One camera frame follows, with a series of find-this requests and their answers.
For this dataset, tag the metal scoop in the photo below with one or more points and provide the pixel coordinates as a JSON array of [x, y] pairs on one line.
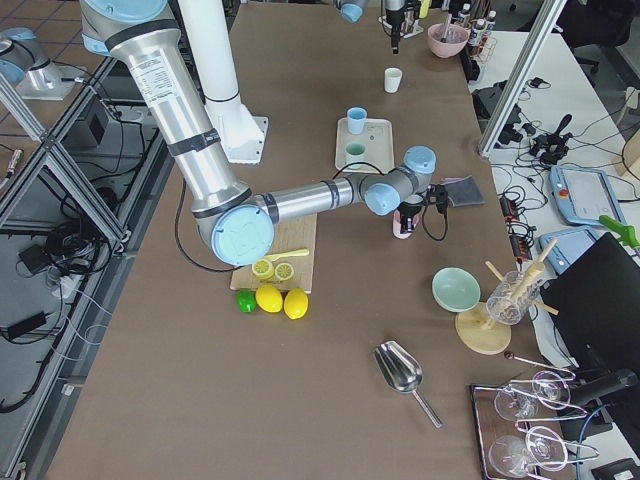
[[403, 373]]

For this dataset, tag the beige rabbit tray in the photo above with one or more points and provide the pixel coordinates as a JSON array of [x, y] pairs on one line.
[[377, 137]]

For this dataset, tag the green lime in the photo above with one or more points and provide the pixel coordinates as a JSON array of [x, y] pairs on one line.
[[246, 301]]

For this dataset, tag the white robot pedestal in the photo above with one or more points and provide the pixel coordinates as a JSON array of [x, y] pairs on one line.
[[243, 135]]

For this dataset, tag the yellow lemon lower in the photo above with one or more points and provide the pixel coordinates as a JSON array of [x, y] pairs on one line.
[[296, 304]]

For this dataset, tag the lemon slice lower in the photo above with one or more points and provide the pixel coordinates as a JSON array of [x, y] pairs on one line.
[[284, 271]]

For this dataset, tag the blue teach pendant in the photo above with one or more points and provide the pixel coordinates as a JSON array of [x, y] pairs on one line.
[[583, 195]]

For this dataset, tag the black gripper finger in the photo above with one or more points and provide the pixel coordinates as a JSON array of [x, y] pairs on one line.
[[395, 40]]

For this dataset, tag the cream plastic cup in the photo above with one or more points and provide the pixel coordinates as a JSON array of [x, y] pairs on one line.
[[392, 79]]

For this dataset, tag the clear glass on stand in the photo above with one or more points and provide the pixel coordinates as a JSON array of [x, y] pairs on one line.
[[503, 306]]

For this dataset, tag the lemon slice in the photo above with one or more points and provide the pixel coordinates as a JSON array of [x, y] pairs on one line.
[[263, 269], [284, 271]]

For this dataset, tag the grey folded cloth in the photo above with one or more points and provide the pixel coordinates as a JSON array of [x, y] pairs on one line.
[[463, 191]]

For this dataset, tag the black laptop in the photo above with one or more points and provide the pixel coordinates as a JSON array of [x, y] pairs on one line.
[[598, 302]]

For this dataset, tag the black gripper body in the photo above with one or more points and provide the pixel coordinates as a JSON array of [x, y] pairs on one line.
[[393, 20], [412, 206]]

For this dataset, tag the aluminium frame post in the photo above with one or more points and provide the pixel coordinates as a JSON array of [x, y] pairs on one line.
[[542, 26]]

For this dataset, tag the yellow plastic knife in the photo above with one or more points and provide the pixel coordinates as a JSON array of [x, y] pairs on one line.
[[301, 252]]

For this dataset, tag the wooden cup stand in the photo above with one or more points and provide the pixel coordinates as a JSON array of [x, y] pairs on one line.
[[486, 336]]

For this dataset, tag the lemon slice upper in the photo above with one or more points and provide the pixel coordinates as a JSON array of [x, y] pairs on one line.
[[263, 269]]

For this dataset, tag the wine glass upper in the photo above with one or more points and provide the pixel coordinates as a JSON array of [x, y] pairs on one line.
[[521, 399]]

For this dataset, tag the yellow lemon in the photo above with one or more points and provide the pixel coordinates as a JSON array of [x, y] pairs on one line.
[[269, 298], [296, 304]]

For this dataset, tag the blue plastic cup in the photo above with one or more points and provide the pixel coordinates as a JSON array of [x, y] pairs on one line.
[[356, 119]]

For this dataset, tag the wine glass lower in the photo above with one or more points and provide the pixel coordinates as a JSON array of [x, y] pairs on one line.
[[540, 451]]

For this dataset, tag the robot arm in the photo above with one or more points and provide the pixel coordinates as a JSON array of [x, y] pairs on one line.
[[352, 10], [185, 73]]

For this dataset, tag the pink plastic cup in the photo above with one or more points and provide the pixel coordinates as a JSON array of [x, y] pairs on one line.
[[403, 226]]

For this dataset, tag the pink bowl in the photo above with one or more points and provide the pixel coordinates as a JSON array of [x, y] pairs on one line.
[[456, 38]]

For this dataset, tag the yellow lemon upper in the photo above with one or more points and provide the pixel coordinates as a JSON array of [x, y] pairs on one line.
[[269, 298]]

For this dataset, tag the green bowl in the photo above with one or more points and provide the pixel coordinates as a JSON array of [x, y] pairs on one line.
[[455, 289]]

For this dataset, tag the wine glass rack tray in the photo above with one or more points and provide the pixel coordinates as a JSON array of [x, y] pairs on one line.
[[518, 429]]

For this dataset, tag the green plastic cup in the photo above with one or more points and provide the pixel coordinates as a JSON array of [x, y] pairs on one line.
[[354, 153]]

